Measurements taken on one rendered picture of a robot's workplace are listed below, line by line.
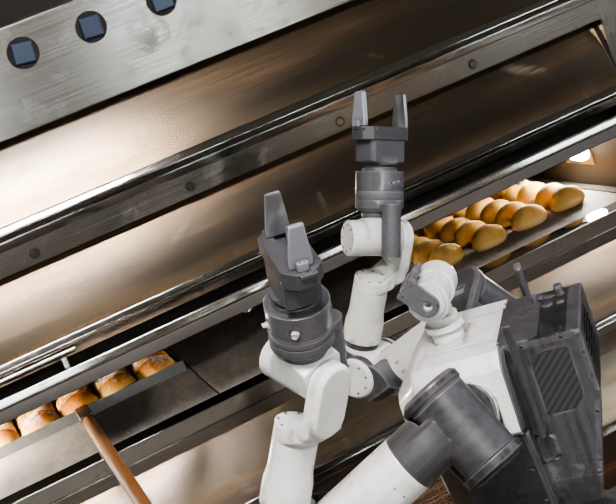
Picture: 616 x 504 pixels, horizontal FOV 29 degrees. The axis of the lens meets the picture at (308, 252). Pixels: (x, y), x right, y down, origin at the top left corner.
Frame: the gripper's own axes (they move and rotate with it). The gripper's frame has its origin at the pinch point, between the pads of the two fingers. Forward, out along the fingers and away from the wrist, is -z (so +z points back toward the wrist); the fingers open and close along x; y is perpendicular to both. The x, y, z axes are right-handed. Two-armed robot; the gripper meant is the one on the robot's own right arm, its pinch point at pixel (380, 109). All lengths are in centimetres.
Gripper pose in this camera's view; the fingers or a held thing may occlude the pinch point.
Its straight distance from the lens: 214.1
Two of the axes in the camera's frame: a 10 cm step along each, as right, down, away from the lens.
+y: -7.0, -0.5, 7.2
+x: -7.2, 0.4, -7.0
